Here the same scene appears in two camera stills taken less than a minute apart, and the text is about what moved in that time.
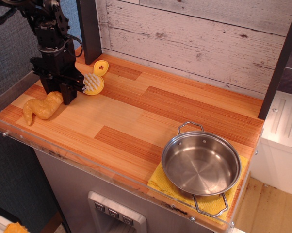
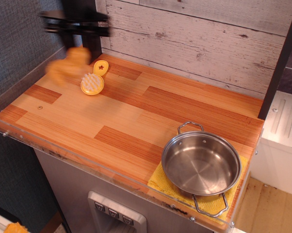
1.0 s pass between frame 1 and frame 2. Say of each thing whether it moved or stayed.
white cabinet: stayed
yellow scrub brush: stayed
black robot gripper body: moved
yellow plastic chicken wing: moved
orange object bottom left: stayed
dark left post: stayed
